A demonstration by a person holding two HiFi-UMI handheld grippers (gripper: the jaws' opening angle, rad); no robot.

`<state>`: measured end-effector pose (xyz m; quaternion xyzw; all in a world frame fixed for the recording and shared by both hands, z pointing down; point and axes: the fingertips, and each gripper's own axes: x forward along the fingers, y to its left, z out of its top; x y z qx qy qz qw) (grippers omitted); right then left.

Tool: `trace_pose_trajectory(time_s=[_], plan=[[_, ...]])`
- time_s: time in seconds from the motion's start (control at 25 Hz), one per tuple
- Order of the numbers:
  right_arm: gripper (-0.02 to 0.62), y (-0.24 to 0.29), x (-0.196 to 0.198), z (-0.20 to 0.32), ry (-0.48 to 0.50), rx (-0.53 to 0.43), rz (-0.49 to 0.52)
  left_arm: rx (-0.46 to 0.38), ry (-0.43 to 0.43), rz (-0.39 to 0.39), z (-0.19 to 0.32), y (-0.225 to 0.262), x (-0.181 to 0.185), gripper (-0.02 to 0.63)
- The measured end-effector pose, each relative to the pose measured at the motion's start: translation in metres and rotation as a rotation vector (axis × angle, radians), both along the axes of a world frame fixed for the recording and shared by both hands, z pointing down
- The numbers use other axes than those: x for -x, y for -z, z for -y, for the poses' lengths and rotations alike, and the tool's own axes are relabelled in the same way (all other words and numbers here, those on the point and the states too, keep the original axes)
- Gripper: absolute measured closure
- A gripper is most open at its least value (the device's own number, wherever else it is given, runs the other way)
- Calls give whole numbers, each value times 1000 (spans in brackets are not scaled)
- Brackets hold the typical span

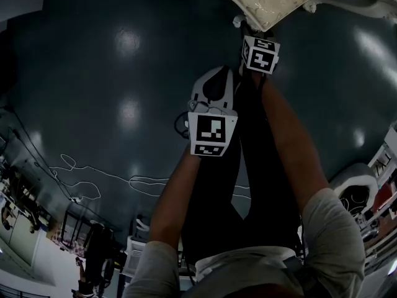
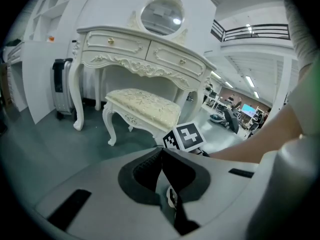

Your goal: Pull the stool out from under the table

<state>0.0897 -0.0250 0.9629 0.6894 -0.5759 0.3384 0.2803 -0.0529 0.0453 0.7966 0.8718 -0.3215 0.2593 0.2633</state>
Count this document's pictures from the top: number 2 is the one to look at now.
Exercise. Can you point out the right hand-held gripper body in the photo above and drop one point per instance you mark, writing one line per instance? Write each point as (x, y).
(188, 136)

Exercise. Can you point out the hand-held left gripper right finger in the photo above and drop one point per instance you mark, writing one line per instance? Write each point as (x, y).
(220, 196)

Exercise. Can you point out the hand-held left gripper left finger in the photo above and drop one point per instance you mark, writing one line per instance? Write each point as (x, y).
(105, 204)

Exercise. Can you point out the cream floral cushioned stool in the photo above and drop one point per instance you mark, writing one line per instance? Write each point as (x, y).
(145, 106)

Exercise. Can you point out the white ornate dressing table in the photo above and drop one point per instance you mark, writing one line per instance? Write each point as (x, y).
(120, 46)

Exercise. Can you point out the person's right forearm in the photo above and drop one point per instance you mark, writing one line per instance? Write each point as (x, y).
(262, 136)

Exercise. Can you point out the black white floor device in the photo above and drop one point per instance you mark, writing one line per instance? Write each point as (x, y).
(217, 118)

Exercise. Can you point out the black umbrella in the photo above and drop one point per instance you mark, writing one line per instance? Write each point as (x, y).
(232, 121)

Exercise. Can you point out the silver suitcase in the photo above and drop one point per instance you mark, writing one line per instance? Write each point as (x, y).
(62, 94)

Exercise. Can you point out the black balcony railing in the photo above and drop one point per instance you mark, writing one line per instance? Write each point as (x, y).
(250, 32)

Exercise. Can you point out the person's white t-shirt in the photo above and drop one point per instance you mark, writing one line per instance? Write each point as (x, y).
(305, 59)

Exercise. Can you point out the white cubby shelf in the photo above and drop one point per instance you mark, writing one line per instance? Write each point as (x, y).
(50, 11)

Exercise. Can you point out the wall display screen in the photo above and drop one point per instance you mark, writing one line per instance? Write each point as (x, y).
(248, 109)

